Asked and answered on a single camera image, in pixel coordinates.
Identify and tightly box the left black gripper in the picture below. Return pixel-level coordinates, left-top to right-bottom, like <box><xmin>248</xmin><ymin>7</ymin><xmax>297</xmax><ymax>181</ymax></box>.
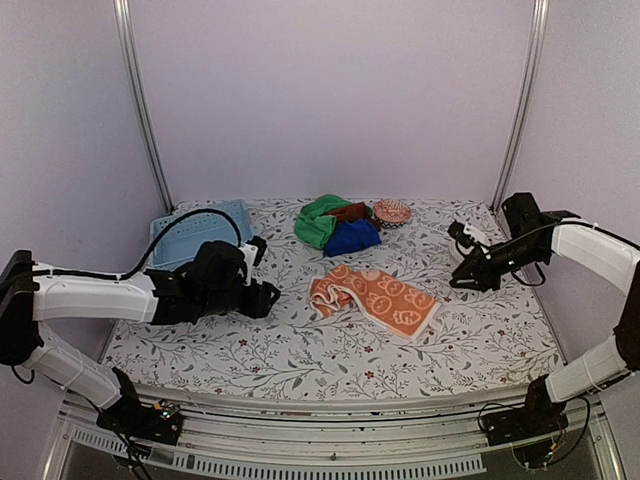
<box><xmin>200</xmin><ymin>278</ymin><xmax>281</xmax><ymax>319</ymax></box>

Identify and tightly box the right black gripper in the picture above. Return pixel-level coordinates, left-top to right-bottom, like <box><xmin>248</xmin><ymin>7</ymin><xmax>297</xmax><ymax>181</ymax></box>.
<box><xmin>450</xmin><ymin>233</ymin><xmax>548</xmax><ymax>290</ymax></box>

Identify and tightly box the orange bunny towel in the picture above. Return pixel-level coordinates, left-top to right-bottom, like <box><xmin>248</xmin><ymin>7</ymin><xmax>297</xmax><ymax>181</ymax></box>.
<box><xmin>309</xmin><ymin>264</ymin><xmax>441</xmax><ymax>340</ymax></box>

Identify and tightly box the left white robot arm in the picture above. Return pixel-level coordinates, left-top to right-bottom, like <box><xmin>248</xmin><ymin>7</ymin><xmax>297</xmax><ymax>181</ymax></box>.
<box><xmin>1</xmin><ymin>241</ymin><xmax>281</xmax><ymax>434</ymax></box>

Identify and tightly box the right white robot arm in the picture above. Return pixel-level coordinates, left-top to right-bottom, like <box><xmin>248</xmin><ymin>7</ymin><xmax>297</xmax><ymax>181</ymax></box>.
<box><xmin>448</xmin><ymin>192</ymin><xmax>639</xmax><ymax>436</ymax></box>

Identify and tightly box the white bowl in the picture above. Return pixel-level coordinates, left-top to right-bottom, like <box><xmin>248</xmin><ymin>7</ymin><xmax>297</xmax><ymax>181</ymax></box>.
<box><xmin>449</xmin><ymin>240</ymin><xmax>465</xmax><ymax>262</ymax></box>

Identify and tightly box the green towel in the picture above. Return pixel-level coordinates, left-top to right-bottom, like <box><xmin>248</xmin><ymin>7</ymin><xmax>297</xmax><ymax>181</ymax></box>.
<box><xmin>294</xmin><ymin>194</ymin><xmax>351</xmax><ymax>250</ymax></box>

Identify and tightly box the light blue plastic basket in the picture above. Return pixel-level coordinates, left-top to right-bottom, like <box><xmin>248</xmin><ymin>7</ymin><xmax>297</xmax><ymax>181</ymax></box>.
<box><xmin>148</xmin><ymin>200</ymin><xmax>254</xmax><ymax>271</ymax></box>

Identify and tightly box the red patterned bowl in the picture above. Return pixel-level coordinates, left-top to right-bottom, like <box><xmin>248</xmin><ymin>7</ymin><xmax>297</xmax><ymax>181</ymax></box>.
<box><xmin>373</xmin><ymin>199</ymin><xmax>412</xmax><ymax>229</ymax></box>

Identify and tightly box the blue towel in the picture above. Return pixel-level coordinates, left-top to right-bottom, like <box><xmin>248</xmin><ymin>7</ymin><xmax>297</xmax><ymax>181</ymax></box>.
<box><xmin>323</xmin><ymin>219</ymin><xmax>381</xmax><ymax>257</ymax></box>

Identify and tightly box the dark red towel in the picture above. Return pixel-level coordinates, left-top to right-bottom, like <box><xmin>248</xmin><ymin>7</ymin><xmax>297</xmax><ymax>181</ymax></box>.
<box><xmin>328</xmin><ymin>202</ymin><xmax>372</xmax><ymax>223</ymax></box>

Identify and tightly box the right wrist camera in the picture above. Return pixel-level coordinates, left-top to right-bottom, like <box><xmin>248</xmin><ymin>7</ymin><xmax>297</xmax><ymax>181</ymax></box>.
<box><xmin>447</xmin><ymin>221</ymin><xmax>489</xmax><ymax>248</ymax></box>

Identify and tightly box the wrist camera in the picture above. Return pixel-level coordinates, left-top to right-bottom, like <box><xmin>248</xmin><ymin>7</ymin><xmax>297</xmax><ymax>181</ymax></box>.
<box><xmin>447</xmin><ymin>221</ymin><xmax>489</xmax><ymax>248</ymax></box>
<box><xmin>239</xmin><ymin>235</ymin><xmax>267</xmax><ymax>286</ymax></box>

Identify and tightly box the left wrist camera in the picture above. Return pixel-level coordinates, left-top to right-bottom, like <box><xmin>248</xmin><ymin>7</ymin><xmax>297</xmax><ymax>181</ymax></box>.
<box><xmin>239</xmin><ymin>235</ymin><xmax>267</xmax><ymax>286</ymax></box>

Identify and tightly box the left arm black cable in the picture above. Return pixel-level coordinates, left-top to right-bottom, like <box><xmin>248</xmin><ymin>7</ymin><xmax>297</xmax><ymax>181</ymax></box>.
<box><xmin>49</xmin><ymin>208</ymin><xmax>246</xmax><ymax>281</ymax></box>

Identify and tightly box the front aluminium rail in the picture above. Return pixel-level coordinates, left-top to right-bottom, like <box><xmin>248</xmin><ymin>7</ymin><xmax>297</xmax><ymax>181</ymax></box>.
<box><xmin>42</xmin><ymin>384</ymin><xmax>621</xmax><ymax>480</ymax></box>

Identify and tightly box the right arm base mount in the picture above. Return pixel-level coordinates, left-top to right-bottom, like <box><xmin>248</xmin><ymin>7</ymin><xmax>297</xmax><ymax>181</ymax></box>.
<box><xmin>477</xmin><ymin>375</ymin><xmax>568</xmax><ymax>469</ymax></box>

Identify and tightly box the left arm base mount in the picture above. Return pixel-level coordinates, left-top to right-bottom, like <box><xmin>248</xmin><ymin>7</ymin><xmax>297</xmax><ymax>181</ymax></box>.
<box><xmin>96</xmin><ymin>368</ymin><xmax>184</xmax><ymax>446</ymax></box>

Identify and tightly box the right aluminium frame post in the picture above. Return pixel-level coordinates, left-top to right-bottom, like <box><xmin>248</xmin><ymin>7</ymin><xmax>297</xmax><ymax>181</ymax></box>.
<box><xmin>490</xmin><ymin>0</ymin><xmax>549</xmax><ymax>212</ymax></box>

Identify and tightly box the aluminium frame post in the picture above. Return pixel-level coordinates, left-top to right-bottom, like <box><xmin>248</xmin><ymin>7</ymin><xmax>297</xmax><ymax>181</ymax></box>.
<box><xmin>113</xmin><ymin>0</ymin><xmax>174</xmax><ymax>213</ymax></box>
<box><xmin>490</xmin><ymin>0</ymin><xmax>549</xmax><ymax>212</ymax></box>

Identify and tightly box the left aluminium frame post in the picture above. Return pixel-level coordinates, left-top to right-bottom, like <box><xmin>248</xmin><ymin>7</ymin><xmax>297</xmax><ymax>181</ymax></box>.
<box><xmin>113</xmin><ymin>0</ymin><xmax>174</xmax><ymax>213</ymax></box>

